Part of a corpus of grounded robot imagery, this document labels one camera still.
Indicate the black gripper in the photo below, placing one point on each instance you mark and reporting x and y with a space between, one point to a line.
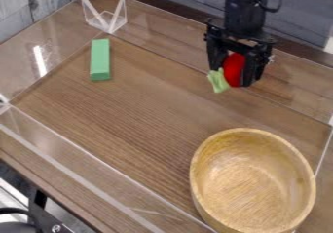
223 41

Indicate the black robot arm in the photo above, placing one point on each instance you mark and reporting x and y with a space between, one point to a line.
246 16

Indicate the green rectangular block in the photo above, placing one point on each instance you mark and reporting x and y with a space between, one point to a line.
99 63

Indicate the wooden bowl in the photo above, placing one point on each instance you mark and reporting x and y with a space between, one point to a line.
252 182

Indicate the clear acrylic tray walls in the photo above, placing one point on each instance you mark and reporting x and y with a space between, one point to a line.
107 145

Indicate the red plush strawberry toy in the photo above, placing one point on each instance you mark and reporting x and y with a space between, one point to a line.
228 76

